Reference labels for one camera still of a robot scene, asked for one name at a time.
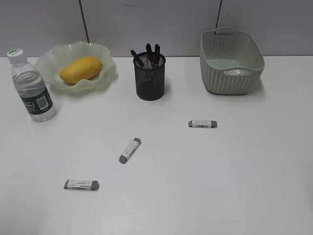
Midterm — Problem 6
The grey white eraser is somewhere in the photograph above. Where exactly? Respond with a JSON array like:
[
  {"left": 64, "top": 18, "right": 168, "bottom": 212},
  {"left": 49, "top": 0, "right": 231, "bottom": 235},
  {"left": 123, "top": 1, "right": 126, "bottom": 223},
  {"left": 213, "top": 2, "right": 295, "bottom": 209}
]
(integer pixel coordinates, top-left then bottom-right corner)
[
  {"left": 188, "top": 120, "right": 218, "bottom": 128},
  {"left": 64, "top": 179, "right": 100, "bottom": 191},
  {"left": 119, "top": 138, "right": 141, "bottom": 164}
]

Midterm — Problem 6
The black marker pen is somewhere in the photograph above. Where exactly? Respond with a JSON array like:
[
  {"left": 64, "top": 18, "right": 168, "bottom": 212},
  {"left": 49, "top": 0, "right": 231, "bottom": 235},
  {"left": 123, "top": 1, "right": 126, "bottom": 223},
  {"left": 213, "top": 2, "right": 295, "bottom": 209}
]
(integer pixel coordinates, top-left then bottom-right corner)
[
  {"left": 146, "top": 43, "right": 154, "bottom": 68},
  {"left": 131, "top": 50, "right": 144, "bottom": 67},
  {"left": 154, "top": 44, "right": 160, "bottom": 68}
]

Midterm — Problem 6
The yellow mango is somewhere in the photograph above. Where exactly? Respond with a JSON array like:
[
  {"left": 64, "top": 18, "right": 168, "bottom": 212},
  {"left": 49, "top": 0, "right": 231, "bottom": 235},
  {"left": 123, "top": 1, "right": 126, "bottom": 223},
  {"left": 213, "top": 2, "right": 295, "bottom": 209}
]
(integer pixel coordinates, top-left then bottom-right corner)
[{"left": 59, "top": 56, "right": 102, "bottom": 84}]

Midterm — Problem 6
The waste paper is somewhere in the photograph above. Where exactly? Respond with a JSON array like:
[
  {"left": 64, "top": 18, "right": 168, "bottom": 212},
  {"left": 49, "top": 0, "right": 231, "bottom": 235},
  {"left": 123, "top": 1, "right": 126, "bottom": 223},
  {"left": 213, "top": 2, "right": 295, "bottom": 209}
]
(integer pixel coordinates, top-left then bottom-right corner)
[{"left": 224, "top": 70, "right": 242, "bottom": 76}]

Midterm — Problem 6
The grey white eraser front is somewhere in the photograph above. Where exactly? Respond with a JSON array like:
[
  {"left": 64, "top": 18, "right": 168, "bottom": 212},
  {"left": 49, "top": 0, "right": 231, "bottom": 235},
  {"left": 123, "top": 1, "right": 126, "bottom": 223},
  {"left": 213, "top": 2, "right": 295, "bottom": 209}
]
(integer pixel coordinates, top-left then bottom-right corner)
[{"left": 64, "top": 179, "right": 100, "bottom": 191}]

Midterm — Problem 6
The clear water bottle green label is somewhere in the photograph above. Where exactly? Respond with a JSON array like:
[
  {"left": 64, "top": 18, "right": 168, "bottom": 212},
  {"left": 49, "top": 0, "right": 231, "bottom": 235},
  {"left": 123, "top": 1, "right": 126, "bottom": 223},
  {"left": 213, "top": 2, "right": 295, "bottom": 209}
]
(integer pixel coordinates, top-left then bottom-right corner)
[{"left": 7, "top": 48, "right": 57, "bottom": 122}]

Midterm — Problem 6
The black mesh pen holder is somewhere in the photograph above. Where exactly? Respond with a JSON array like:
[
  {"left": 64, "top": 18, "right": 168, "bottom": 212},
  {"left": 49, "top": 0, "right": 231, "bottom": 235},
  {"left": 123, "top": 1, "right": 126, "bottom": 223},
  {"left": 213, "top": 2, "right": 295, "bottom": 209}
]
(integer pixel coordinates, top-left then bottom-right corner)
[{"left": 133, "top": 52, "right": 166, "bottom": 101}]

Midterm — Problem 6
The pale green woven basket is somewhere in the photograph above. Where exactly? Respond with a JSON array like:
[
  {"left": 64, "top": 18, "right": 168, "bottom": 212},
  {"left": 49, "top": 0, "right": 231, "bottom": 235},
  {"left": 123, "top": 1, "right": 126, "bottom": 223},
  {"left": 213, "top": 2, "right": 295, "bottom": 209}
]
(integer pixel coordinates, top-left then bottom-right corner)
[{"left": 200, "top": 27, "right": 265, "bottom": 95}]

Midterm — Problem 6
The pale green wavy plate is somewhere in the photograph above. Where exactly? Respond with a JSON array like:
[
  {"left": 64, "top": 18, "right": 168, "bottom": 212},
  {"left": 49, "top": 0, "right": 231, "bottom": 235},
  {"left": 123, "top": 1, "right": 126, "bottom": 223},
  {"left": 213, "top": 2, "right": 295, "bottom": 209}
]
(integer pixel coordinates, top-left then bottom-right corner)
[{"left": 35, "top": 42, "right": 118, "bottom": 94}]

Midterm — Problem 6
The black cable right wall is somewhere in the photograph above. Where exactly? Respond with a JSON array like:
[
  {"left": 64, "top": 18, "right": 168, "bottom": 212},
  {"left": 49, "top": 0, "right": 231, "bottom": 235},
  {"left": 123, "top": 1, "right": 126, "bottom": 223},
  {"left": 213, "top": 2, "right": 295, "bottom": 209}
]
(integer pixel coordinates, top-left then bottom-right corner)
[{"left": 216, "top": 0, "right": 224, "bottom": 29}]

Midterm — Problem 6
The black cable wall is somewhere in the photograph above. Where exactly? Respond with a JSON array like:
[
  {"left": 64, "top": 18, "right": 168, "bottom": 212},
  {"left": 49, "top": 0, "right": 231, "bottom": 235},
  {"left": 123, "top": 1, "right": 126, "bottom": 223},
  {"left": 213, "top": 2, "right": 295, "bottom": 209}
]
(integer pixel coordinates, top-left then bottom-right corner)
[
  {"left": 216, "top": 0, "right": 224, "bottom": 29},
  {"left": 79, "top": 0, "right": 90, "bottom": 43}
]

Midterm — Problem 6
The black cable left wall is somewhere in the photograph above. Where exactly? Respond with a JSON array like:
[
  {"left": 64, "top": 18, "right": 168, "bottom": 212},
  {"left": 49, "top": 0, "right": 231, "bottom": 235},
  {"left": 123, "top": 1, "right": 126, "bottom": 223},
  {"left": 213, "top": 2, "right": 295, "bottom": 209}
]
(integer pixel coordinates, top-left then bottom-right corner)
[{"left": 79, "top": 0, "right": 90, "bottom": 43}]

